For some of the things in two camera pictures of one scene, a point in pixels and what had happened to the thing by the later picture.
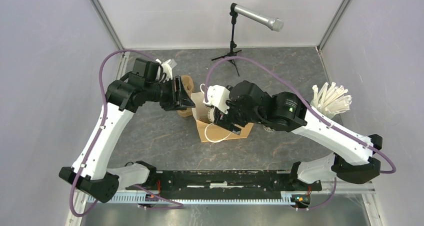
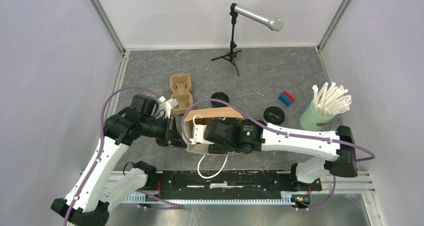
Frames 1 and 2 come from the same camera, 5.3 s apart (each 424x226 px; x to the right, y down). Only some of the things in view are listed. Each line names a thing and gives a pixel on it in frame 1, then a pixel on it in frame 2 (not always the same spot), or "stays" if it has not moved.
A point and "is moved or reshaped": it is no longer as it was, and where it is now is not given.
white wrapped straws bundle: (330, 100) stays
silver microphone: (273, 24) stays
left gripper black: (178, 100) to (168, 133)
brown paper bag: (209, 131) is moved or reshaped
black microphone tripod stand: (231, 55) stays
